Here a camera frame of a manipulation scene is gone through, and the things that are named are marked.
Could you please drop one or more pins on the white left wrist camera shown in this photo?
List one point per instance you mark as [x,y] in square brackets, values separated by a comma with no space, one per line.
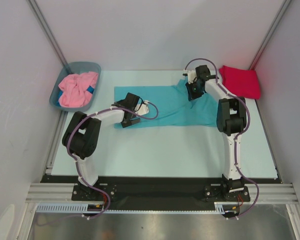
[142,108]

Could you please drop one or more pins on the grey-blue plastic basket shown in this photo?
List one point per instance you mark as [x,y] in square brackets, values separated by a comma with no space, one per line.
[76,67]

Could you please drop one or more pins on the folded red t-shirt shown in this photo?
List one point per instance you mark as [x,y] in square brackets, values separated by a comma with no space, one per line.
[243,83]

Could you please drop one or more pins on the blue t-shirt in basket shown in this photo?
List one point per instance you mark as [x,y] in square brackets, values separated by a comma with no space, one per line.
[90,90]

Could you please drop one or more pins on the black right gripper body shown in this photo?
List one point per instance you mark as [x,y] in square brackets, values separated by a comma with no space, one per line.
[194,92]

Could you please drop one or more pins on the right aluminium corner post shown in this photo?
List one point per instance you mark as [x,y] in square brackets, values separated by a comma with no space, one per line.
[270,33]

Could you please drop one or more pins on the left aluminium corner post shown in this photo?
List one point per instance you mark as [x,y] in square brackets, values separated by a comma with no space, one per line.
[43,23]

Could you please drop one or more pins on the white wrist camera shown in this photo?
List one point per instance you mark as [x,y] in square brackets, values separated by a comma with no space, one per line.
[142,108]
[191,75]

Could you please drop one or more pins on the aluminium corner post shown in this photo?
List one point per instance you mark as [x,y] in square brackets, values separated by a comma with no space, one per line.
[43,23]
[270,33]

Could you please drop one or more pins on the pink t-shirt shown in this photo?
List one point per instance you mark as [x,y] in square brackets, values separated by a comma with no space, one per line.
[74,87]

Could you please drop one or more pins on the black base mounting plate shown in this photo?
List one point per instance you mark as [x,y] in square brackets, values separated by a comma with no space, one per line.
[119,187]

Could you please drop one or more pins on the white slotted cable duct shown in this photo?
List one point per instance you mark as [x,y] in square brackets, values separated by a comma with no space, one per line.
[85,208]

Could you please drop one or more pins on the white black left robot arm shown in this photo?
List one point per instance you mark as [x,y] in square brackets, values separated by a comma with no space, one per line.
[82,134]

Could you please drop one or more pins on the teal t-shirt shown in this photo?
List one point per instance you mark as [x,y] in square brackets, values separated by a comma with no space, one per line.
[174,108]

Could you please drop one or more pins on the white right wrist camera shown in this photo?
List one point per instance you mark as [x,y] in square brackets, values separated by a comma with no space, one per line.
[191,75]

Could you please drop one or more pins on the aluminium front rail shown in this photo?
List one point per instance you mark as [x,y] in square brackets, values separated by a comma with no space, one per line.
[62,193]

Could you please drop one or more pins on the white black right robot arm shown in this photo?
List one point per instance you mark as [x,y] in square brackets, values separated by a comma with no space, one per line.
[231,121]

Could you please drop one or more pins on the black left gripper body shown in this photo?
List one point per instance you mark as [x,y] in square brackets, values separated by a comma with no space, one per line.
[128,121]

